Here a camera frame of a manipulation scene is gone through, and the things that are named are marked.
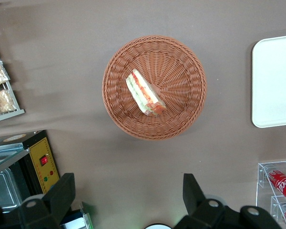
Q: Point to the triangle sandwich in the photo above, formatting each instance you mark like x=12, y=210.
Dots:
x=143, y=91

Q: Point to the cream plastic tray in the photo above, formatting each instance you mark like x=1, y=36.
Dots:
x=274, y=81

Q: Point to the round brown wicker basket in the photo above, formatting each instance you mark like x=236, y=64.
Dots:
x=181, y=71

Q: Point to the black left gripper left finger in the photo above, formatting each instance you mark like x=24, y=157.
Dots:
x=50, y=205

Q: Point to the black food warmer yellow panel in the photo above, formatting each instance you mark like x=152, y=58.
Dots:
x=41, y=162

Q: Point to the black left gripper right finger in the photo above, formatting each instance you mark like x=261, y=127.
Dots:
x=200, y=210

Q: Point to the clear acrylic bottle rack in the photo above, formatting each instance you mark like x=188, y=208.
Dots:
x=262, y=190

